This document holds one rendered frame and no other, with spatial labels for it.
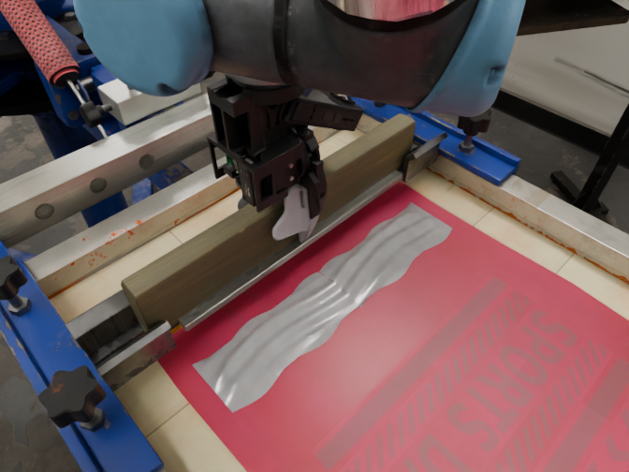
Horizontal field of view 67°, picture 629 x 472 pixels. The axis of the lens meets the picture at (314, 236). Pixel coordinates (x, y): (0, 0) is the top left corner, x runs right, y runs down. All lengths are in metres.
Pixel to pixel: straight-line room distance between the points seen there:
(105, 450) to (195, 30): 0.34
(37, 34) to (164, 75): 0.60
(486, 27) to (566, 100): 2.42
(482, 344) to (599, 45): 2.07
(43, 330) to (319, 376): 0.28
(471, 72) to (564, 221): 0.45
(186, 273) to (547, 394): 0.37
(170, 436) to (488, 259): 0.41
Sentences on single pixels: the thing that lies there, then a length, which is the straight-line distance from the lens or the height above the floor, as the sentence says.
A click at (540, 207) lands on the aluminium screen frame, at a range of 0.67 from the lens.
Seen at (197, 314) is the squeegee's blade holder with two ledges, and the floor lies 1.00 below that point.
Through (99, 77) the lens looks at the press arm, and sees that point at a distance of 0.84.
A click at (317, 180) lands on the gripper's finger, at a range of 0.48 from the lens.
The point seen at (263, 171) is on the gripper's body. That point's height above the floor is 1.14.
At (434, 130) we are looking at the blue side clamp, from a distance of 0.74.
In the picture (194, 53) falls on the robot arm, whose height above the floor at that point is 1.30.
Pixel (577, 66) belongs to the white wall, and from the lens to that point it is 2.58.
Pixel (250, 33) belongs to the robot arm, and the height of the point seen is 1.31.
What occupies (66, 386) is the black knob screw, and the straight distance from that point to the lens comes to 0.43.
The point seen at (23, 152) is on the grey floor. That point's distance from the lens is 2.72.
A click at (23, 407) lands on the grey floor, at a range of 1.77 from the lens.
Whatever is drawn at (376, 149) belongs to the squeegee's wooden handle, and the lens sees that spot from 0.60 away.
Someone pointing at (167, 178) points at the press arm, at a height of 0.92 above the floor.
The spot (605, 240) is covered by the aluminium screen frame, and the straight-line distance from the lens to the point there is 0.67.
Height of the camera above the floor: 1.41
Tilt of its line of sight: 47 degrees down
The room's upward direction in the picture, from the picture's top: straight up
